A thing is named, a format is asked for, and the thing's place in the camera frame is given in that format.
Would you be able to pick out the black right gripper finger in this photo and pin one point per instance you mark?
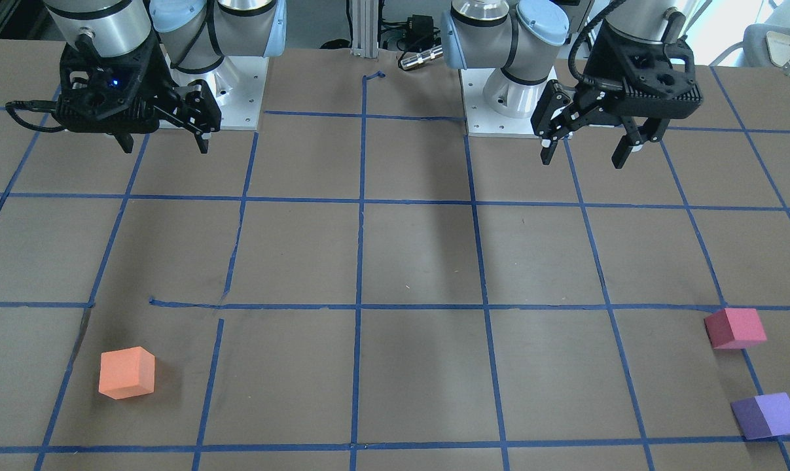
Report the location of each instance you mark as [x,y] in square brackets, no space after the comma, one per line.
[124,140]
[193,108]

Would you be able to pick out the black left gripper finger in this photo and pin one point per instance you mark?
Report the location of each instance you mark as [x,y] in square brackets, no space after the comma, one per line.
[635,136]
[556,115]

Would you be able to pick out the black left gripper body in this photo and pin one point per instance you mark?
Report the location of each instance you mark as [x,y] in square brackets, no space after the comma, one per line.
[593,99]

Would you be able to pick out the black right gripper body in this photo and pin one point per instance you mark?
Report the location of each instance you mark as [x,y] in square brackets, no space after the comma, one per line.
[161,84]

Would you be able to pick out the orange foam cube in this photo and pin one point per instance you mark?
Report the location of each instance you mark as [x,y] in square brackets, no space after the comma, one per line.
[126,373]

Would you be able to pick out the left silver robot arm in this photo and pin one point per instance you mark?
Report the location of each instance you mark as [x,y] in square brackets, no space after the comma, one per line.
[523,39]

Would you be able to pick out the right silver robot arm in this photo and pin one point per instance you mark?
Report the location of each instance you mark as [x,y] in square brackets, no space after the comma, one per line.
[194,36]

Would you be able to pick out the silver metal cylinder connector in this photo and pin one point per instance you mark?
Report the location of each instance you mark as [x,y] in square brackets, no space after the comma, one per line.
[409,61]

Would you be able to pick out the pink foam cube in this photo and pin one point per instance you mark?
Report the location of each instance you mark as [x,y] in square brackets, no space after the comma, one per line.
[735,328]

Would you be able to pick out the purple foam cube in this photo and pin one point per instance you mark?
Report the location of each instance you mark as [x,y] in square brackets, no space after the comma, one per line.
[763,416]

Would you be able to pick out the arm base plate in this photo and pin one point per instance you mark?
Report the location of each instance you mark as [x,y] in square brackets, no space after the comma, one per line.
[238,85]
[496,106]

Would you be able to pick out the aluminium frame post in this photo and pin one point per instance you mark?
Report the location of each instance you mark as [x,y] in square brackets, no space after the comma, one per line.
[365,28]

